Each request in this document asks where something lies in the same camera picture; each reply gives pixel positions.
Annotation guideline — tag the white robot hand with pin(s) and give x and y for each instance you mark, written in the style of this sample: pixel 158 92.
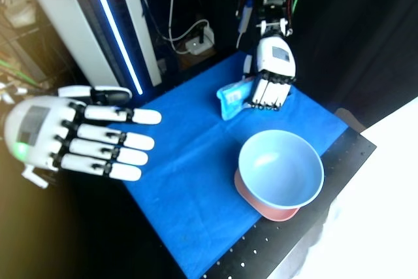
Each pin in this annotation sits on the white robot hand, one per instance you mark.
pixel 32 128
pixel 276 60

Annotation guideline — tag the blue snack packet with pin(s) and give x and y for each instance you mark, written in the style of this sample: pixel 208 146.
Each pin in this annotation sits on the blue snack packet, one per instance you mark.
pixel 232 96

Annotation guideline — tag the light blue bowl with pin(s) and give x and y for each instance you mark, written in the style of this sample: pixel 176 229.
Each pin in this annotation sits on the light blue bowl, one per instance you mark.
pixel 281 168

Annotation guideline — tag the cardboard box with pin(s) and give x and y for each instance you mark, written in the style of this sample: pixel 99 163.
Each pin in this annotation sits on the cardboard box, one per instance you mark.
pixel 196 60

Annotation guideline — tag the white power adapter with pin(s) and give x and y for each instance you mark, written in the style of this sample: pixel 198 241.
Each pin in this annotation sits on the white power adapter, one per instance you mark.
pixel 196 46

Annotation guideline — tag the white tower with light strip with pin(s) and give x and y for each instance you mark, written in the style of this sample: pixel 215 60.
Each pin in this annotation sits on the white tower with light strip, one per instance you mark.
pixel 72 30

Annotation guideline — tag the crumpled white bag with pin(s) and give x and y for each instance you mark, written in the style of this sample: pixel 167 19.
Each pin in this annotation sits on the crumpled white bag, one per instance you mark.
pixel 14 4

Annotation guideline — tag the blue cloth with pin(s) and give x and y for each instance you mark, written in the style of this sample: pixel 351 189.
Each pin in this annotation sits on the blue cloth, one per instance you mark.
pixel 202 194

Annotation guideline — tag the pink square plate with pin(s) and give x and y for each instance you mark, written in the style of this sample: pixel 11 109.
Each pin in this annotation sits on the pink square plate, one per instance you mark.
pixel 277 215

